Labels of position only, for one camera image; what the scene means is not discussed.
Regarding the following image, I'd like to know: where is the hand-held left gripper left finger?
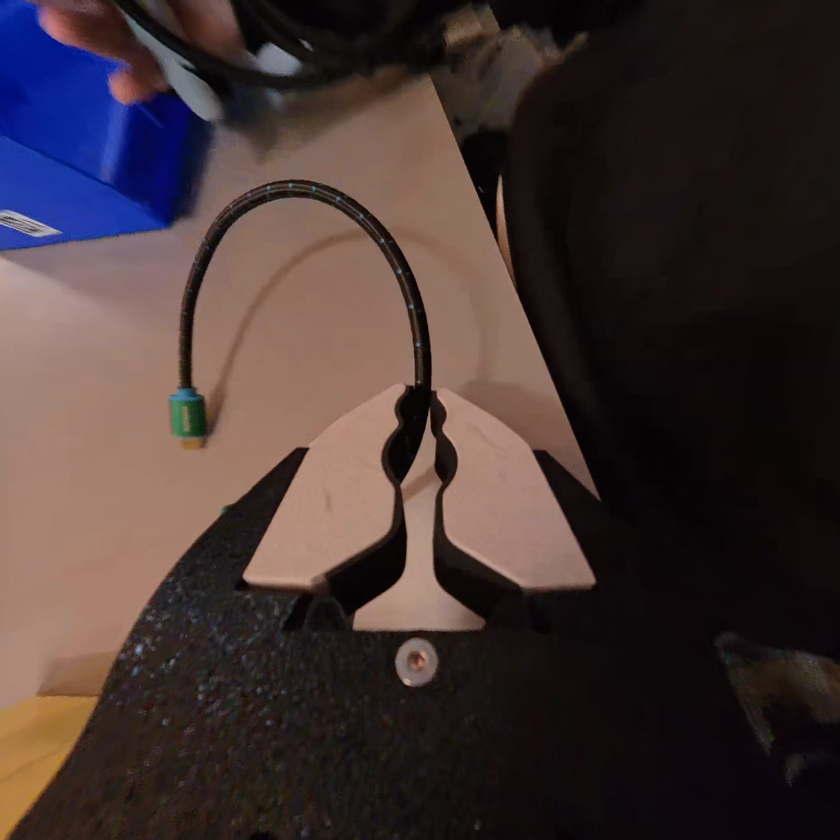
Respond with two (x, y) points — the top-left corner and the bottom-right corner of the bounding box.
(241, 382), (414, 618)

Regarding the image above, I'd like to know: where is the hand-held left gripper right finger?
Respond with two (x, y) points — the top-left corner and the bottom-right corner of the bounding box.
(428, 386), (598, 623)

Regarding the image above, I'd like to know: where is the blue plastic bin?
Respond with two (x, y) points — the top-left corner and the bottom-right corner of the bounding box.
(0, 0), (214, 252)

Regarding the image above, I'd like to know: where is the green-plug braided cable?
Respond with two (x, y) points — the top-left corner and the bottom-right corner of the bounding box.
(168, 179), (434, 483)

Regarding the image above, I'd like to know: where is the person's black hoodie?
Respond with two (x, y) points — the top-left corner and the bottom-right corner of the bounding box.
(495, 0), (840, 840)

